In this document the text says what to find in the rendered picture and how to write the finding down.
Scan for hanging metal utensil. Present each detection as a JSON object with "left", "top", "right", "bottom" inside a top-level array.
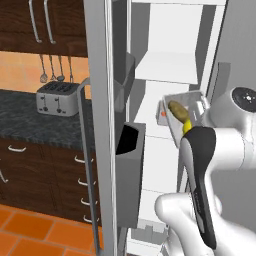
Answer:
[
  {"left": 67, "top": 55, "right": 75, "bottom": 84},
  {"left": 48, "top": 54, "right": 57, "bottom": 81}
]

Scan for grey vegetable container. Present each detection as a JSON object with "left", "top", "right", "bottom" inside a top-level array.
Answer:
[{"left": 155, "top": 89, "right": 210, "bottom": 148}]

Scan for hanging metal spatula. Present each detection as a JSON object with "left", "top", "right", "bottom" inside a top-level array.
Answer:
[{"left": 38, "top": 54, "right": 49, "bottom": 84}]

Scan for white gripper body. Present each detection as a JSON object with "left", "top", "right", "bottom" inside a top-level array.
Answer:
[{"left": 190, "top": 99, "right": 211, "bottom": 126}]

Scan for silver cupboard handle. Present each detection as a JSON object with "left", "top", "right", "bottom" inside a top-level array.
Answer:
[
  {"left": 42, "top": 0, "right": 57, "bottom": 45},
  {"left": 27, "top": 0, "right": 43, "bottom": 44}
]

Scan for dark wood base cabinets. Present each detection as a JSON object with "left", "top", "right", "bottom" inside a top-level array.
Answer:
[{"left": 0, "top": 137, "right": 102, "bottom": 225}]

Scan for brown potato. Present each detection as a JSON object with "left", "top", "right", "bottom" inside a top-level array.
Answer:
[{"left": 167, "top": 100, "right": 191, "bottom": 124}]

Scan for small grey door bin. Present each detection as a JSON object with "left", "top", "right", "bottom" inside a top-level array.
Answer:
[{"left": 113, "top": 52, "right": 136, "bottom": 113}]

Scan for large grey door bin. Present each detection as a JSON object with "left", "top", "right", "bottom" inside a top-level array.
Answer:
[{"left": 114, "top": 122, "right": 147, "bottom": 230}]

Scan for grey freezer door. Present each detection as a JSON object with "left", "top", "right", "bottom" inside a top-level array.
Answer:
[{"left": 83, "top": 0, "right": 148, "bottom": 256}]

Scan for hanging metal ladle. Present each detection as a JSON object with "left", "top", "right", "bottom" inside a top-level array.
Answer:
[{"left": 56, "top": 55, "right": 66, "bottom": 82}]

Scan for grey freezer with white interior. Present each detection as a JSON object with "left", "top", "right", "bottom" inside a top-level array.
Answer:
[{"left": 125, "top": 0, "right": 256, "bottom": 256}]

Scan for grey freezer door handle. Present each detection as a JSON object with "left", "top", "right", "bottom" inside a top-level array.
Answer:
[{"left": 76, "top": 77, "right": 102, "bottom": 255}]

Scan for yellow lemon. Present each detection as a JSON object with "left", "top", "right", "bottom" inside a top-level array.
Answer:
[{"left": 181, "top": 119, "right": 195, "bottom": 136}]

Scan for dark wood wall cupboard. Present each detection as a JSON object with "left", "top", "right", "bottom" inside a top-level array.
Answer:
[{"left": 0, "top": 0, "right": 89, "bottom": 58}]

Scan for white freezer rack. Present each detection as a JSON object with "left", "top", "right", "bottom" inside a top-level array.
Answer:
[{"left": 134, "top": 51, "right": 198, "bottom": 85}]

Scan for silver drawer handle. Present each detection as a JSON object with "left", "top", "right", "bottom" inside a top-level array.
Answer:
[
  {"left": 82, "top": 215, "right": 101, "bottom": 224},
  {"left": 80, "top": 197, "right": 99, "bottom": 207},
  {"left": 7, "top": 144, "right": 27, "bottom": 154},
  {"left": 77, "top": 177, "right": 97, "bottom": 187},
  {"left": 74, "top": 155, "right": 95, "bottom": 165},
  {"left": 0, "top": 167, "right": 9, "bottom": 184}
]

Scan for grey freezer bottom tray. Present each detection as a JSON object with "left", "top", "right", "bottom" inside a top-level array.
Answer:
[{"left": 130, "top": 218, "right": 172, "bottom": 245}]

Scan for silver toaster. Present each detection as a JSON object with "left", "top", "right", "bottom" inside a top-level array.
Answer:
[{"left": 35, "top": 80, "right": 81, "bottom": 118}]

